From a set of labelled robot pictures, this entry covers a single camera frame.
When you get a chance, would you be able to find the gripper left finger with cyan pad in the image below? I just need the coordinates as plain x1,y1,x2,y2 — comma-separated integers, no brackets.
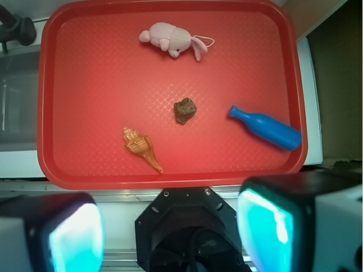
1,193,105,271

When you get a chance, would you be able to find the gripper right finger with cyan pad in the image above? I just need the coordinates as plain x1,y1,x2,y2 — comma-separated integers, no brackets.
237,170,362,271

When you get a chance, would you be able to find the blue plastic bottle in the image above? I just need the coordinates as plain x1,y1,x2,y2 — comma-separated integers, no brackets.
228,105,302,151

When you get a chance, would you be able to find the orange conch seashell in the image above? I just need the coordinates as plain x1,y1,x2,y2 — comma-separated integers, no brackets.
123,126,163,173

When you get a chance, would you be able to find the red plastic tray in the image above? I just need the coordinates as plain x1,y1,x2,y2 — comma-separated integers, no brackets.
37,1,307,190

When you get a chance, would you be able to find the brown rock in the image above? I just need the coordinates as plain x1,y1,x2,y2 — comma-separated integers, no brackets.
174,97,197,125

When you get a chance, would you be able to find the grey faucet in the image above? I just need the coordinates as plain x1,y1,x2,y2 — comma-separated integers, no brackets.
1,5,37,54

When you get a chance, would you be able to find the pink plush bunny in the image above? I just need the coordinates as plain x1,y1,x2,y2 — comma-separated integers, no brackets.
138,22,215,62

